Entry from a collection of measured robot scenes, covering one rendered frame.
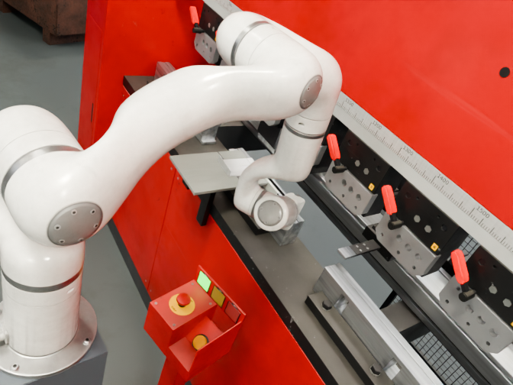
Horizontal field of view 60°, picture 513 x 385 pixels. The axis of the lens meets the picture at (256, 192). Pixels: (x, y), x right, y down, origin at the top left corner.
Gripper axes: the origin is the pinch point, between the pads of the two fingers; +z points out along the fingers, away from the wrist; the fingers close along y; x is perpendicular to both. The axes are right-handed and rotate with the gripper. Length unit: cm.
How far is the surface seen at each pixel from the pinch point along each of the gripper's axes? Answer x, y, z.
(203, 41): 59, 35, 16
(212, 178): 25.2, -3.2, -5.7
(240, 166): 22.6, 3.3, 5.1
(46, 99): 213, -34, 140
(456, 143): -27, 31, -40
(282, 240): -1.5, -9.8, 2.6
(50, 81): 232, -24, 159
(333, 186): -8.4, 12.2, -17.0
